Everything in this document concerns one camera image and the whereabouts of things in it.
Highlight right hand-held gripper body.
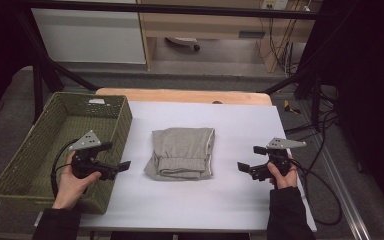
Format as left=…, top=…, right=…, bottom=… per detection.
left=249, top=137, right=307, bottom=182

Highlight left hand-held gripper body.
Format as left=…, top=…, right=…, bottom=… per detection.
left=68, top=129, right=120, bottom=182

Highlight green woven basket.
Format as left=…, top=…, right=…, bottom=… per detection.
left=0, top=91, right=134, bottom=215

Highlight grey pants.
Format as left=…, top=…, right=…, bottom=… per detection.
left=143, top=127, right=216, bottom=182

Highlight person's right hand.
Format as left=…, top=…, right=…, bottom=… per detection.
left=267, top=153, right=299, bottom=190

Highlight person's left hand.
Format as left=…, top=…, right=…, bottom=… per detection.
left=52, top=151, right=103, bottom=210

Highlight white table mat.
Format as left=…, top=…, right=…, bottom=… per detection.
left=79, top=100, right=318, bottom=233

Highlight yellow black tape piece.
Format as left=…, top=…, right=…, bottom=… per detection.
left=283, top=99, right=302, bottom=115

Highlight black metal stand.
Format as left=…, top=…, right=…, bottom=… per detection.
left=262, top=64, right=325, bottom=132
left=15, top=8, right=99, bottom=125

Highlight wooden table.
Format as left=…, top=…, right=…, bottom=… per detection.
left=95, top=87, right=274, bottom=107

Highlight white cabinet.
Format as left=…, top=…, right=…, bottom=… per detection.
left=31, top=8, right=147, bottom=65

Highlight office chair base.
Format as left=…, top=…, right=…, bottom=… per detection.
left=164, top=36, right=201, bottom=52

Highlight black metal crossbar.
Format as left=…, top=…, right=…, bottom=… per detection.
left=23, top=0, right=318, bottom=20

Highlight left hand-held gripper cable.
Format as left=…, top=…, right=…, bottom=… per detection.
left=49, top=138, right=81, bottom=198

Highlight hand-held gripper cable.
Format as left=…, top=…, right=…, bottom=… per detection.
left=49, top=138, right=81, bottom=198
left=289, top=158, right=344, bottom=227

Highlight bundle of black floor cables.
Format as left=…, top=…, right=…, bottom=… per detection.
left=284, top=109, right=340, bottom=175

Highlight right hand-held gripper cable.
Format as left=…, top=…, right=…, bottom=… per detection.
left=289, top=158, right=344, bottom=227

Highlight hanging black desk cables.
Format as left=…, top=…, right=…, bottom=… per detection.
left=256, top=14, right=302, bottom=77

